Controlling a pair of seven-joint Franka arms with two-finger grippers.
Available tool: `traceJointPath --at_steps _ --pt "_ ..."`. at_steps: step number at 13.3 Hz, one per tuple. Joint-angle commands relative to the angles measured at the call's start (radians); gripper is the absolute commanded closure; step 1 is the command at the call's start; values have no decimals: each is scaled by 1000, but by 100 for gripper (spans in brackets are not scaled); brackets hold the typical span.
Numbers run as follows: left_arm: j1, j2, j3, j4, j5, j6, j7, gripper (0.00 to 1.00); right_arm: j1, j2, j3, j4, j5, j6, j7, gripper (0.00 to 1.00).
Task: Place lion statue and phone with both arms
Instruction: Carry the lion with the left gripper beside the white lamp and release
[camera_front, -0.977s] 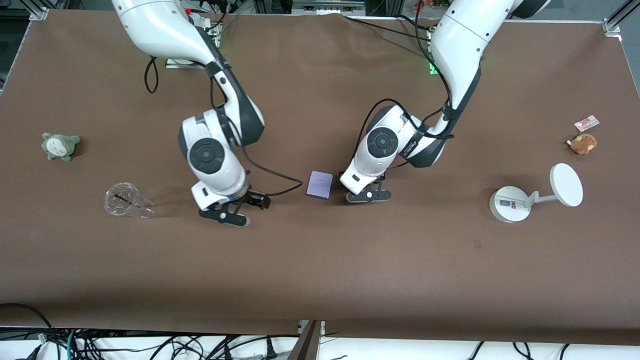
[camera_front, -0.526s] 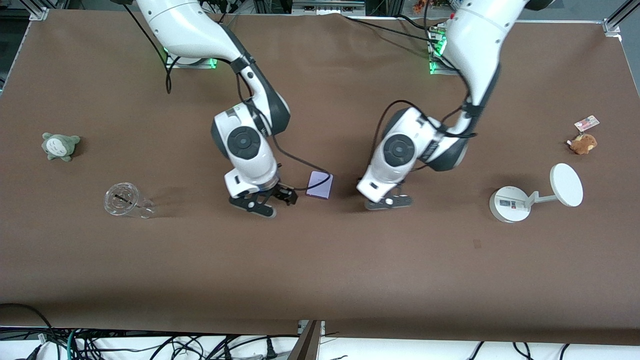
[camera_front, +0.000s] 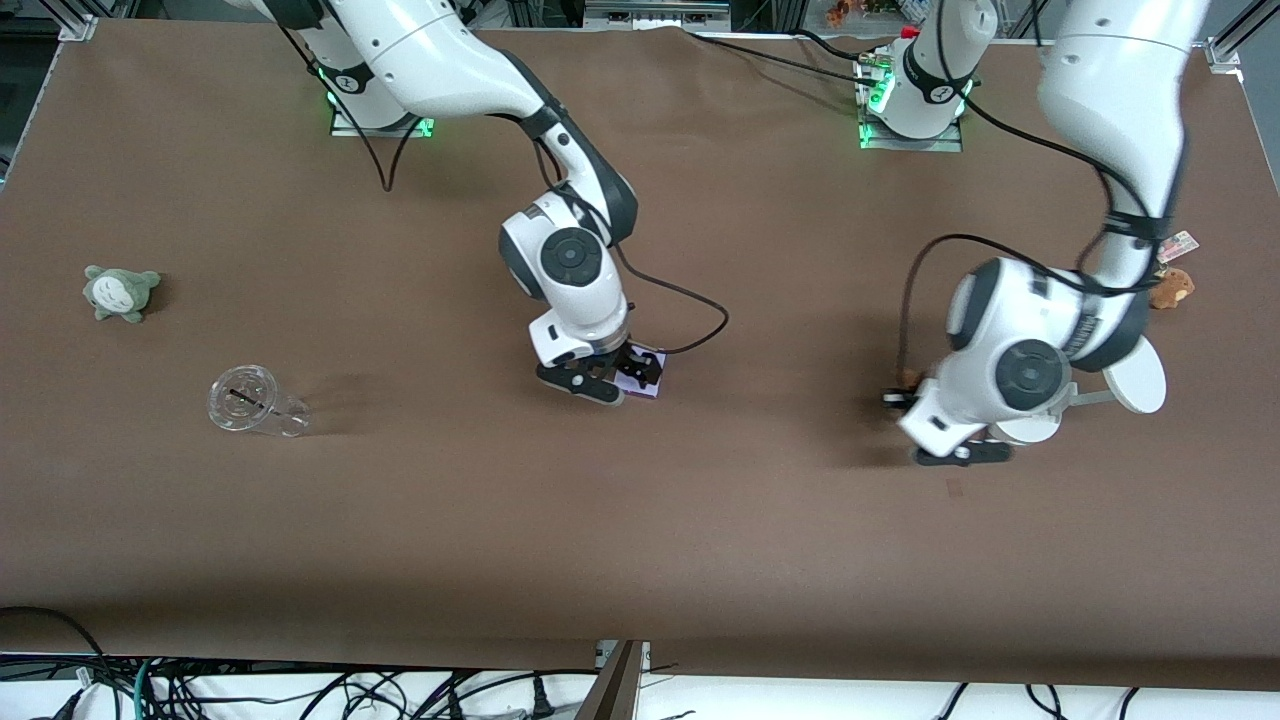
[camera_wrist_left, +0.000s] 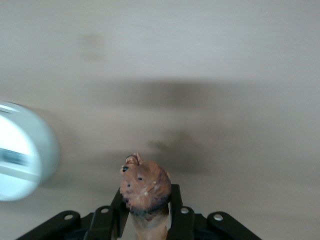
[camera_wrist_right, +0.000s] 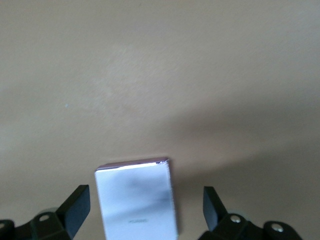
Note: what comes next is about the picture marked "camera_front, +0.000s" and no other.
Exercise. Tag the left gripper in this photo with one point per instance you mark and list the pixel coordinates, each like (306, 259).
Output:
(893, 400)

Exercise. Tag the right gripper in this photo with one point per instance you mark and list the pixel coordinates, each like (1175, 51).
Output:
(632, 362)

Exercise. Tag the small purple white box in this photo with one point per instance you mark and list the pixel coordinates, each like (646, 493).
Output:
(640, 392)

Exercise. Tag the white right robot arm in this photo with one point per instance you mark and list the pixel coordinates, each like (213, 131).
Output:
(430, 50)

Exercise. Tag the white round desk lamp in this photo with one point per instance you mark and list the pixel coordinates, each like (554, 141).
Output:
(1135, 380)

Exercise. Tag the brown table support beam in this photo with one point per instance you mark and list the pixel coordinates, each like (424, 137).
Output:
(612, 690)

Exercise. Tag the small orange figurine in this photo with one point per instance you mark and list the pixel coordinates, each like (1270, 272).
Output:
(838, 12)

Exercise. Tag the clear plastic cup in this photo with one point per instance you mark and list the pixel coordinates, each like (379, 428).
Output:
(245, 400)

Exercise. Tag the grey totoro plush toy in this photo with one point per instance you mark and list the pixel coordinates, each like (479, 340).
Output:
(120, 293)

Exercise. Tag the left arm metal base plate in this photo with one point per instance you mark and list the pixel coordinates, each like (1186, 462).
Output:
(910, 145)

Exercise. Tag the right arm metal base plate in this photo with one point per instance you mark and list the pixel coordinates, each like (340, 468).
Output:
(400, 130)

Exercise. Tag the metal table corner bracket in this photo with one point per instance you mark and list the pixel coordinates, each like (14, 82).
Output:
(1223, 53)
(77, 28)

